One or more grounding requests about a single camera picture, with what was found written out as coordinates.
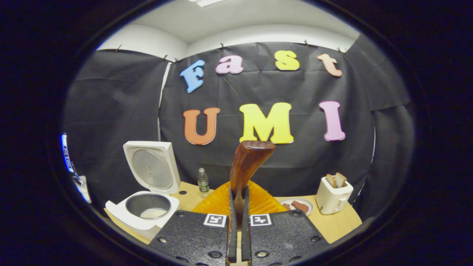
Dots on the computer monitor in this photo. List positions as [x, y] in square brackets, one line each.
[67, 155]

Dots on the white toaster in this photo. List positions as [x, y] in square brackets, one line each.
[330, 201]

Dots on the white rice cooker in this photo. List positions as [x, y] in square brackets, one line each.
[122, 212]

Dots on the brown wooden spoon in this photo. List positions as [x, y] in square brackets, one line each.
[247, 162]

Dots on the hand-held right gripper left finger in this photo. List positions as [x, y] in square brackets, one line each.
[192, 236]

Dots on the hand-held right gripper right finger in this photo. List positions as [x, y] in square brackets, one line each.
[284, 236]

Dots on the black backdrop cloth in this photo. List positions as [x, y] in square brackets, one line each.
[111, 111]

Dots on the clear plastic water bottle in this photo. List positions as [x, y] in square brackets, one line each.
[203, 183]

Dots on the toast slice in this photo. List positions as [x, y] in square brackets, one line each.
[340, 179]
[331, 181]

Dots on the white round plate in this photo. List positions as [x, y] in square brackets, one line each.
[306, 203]

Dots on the long ceiling light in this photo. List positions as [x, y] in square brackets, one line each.
[207, 2]

